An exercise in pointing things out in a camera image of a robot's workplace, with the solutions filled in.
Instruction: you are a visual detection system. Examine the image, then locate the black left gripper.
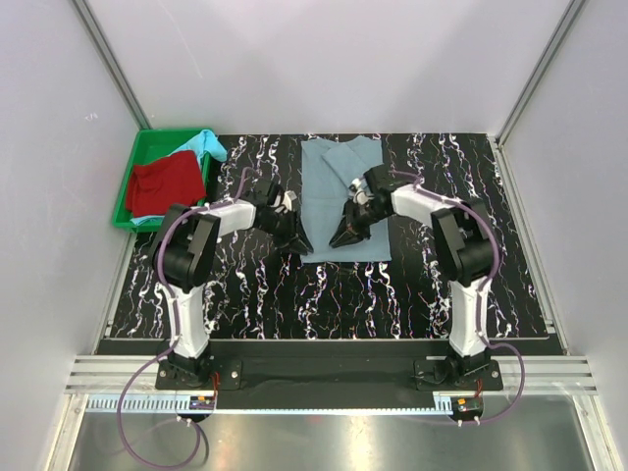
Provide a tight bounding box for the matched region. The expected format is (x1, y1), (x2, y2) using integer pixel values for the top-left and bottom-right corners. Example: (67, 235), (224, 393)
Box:
(259, 209), (313, 257)

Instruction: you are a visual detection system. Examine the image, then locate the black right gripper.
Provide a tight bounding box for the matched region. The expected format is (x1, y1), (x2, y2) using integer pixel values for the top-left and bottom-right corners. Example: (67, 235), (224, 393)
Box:
(330, 198), (391, 249)

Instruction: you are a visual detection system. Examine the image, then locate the grey-blue polo shirt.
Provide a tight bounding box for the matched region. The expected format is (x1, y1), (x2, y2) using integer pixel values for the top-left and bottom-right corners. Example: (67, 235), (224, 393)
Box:
(301, 135), (392, 264)

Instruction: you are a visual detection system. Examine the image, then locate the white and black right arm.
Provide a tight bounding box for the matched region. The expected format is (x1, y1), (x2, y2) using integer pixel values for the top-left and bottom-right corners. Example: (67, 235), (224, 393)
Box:
(330, 165), (499, 390)

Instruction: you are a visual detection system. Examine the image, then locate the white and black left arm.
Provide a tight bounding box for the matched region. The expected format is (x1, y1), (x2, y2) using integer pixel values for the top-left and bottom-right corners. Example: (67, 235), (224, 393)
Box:
(151, 180), (313, 391)

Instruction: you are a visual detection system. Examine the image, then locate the light blue t shirt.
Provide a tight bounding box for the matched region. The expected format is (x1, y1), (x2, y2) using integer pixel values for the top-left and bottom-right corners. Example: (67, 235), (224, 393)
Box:
(128, 129), (229, 228)

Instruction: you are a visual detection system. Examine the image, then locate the red t shirt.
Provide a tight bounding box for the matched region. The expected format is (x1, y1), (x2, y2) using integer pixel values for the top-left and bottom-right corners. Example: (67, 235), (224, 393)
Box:
(125, 150), (206, 218)

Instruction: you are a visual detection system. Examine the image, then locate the green plastic tray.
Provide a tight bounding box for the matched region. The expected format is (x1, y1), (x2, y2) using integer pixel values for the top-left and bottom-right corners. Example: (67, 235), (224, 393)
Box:
(112, 128), (216, 233)

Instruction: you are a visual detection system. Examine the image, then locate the left connector box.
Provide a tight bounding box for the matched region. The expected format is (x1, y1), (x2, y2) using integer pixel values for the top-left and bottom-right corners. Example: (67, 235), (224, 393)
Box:
(188, 395), (216, 413)

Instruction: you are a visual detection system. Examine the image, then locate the connector box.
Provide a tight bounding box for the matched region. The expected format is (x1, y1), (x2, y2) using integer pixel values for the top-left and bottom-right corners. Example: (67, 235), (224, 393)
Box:
(453, 396), (484, 415)
(188, 395), (216, 413)

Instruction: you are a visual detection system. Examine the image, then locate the right connector box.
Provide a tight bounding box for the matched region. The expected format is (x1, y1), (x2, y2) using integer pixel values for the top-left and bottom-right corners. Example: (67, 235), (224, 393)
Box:
(453, 396), (484, 415)

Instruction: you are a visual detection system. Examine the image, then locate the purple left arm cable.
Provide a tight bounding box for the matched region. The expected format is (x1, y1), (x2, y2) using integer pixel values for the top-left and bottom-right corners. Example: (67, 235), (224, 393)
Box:
(115, 167), (259, 465)

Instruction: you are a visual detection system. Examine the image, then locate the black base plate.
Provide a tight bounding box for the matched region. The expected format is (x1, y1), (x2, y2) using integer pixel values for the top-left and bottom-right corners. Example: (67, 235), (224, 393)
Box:
(185, 340), (476, 405)

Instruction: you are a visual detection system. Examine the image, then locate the white slotted cable duct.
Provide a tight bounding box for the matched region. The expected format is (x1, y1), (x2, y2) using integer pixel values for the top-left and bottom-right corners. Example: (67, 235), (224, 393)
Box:
(86, 393), (453, 416)

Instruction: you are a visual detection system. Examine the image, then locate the aluminium front rail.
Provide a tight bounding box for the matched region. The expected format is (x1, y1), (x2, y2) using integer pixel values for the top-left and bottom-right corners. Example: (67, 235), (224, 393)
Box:
(55, 355), (625, 470)

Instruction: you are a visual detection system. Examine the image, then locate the left aluminium corner post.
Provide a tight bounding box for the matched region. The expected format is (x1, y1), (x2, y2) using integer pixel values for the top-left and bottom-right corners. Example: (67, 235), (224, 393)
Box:
(70, 0), (152, 130)

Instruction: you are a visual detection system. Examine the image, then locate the aluminium corner post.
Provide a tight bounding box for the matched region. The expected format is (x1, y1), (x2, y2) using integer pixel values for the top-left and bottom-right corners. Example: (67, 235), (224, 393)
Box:
(495, 0), (590, 148)
(70, 0), (152, 130)

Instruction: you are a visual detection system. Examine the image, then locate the right aluminium corner post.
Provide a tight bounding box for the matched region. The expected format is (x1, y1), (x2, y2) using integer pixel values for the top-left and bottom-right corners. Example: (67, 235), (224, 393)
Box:
(495, 0), (590, 148)

